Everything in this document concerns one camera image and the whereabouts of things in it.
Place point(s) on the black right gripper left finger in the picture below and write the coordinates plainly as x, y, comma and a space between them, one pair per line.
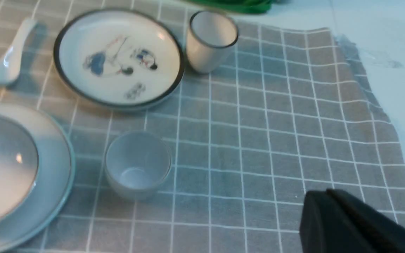
326, 228

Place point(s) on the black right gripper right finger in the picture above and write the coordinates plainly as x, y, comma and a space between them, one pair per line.
385, 235

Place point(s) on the plain white cup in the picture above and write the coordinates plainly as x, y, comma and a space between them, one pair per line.
137, 164

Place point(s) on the grey-rimmed shallow white bowl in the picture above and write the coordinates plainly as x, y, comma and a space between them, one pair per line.
19, 165

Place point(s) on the plain white ceramic spoon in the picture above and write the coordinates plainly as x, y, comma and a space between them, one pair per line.
10, 62

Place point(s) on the grey checked tablecloth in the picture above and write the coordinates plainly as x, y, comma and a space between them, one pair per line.
287, 112

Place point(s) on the black-rimmed white cup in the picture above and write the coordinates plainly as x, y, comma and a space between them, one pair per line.
210, 39

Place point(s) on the green backdrop cloth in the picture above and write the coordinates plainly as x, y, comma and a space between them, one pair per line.
249, 7

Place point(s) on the illustrated black-rimmed plate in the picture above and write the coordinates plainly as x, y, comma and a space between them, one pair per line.
119, 58

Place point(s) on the large plain white plate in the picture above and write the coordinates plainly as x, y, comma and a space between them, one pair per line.
53, 185

